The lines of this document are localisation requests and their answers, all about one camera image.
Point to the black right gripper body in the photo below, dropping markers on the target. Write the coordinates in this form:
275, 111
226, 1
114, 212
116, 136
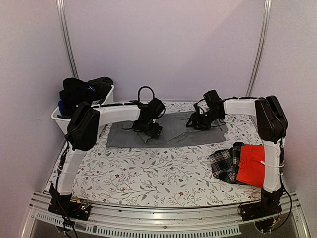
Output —
204, 122

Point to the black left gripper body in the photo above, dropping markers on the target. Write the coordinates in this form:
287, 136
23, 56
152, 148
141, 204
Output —
147, 128

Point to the grey button-up shirt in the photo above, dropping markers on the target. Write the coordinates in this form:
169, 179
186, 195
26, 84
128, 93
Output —
174, 134

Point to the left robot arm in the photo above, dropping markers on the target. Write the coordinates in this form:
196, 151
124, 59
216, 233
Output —
86, 126

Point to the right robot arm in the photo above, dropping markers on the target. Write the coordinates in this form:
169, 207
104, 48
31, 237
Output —
271, 126

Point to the white plastic laundry basket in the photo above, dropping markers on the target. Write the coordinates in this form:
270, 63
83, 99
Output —
63, 122

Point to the black white plaid garment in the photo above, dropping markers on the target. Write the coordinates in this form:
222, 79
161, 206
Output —
225, 163

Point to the dark olive garment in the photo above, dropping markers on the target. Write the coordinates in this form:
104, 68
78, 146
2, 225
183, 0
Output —
103, 84

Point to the red folded t-shirt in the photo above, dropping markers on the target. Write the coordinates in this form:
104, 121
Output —
252, 165

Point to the floral patterned table cover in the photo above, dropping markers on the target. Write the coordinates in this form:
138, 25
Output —
163, 177

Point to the black garment with logo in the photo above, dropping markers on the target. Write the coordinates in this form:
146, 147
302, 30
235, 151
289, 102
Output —
74, 92

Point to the blue garment in basket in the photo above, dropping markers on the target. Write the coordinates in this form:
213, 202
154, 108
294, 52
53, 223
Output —
61, 107

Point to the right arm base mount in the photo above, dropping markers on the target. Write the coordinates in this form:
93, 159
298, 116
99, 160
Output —
260, 210

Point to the aluminium table front rail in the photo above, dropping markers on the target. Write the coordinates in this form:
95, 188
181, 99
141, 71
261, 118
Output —
120, 221

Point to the aluminium frame post right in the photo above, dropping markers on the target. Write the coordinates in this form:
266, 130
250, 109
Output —
260, 47

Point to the aluminium frame post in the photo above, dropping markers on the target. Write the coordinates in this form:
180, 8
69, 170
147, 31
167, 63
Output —
260, 47
66, 37

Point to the aluminium frame post left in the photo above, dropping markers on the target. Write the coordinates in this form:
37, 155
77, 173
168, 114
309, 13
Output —
66, 37

